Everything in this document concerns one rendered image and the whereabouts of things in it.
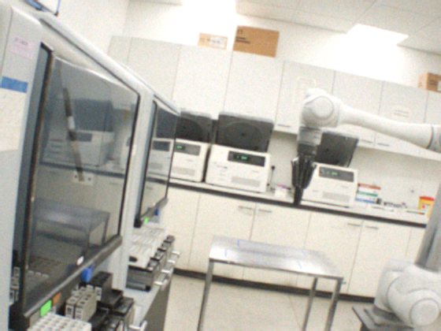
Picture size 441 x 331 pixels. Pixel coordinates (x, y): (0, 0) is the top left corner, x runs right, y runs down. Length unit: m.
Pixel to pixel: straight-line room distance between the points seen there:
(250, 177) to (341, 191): 0.85
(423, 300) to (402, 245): 2.72
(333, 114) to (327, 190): 2.54
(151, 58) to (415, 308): 3.44
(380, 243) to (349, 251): 0.32
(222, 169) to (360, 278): 1.68
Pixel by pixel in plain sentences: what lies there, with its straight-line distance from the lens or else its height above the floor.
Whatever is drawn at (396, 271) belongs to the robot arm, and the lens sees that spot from 1.74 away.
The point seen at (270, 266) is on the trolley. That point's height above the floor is 0.82.
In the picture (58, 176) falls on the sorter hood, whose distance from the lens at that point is 0.74.
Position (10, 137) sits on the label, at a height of 1.27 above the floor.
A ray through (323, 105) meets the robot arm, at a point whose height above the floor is 1.48.
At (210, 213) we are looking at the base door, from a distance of 3.85.
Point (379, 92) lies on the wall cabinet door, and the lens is 4.36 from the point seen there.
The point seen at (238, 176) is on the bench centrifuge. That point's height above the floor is 1.02.
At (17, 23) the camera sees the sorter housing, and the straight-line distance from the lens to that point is 0.58.
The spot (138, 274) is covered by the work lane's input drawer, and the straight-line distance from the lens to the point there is 1.54.
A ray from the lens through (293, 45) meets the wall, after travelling 4.58.
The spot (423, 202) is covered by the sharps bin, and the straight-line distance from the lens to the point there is 4.61.
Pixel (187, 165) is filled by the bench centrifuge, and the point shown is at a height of 1.04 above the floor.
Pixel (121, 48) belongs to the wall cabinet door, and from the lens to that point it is 4.34.
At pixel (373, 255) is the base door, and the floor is 0.49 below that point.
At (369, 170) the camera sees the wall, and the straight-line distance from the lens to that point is 4.66.
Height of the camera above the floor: 1.31
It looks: 3 degrees down
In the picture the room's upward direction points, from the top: 10 degrees clockwise
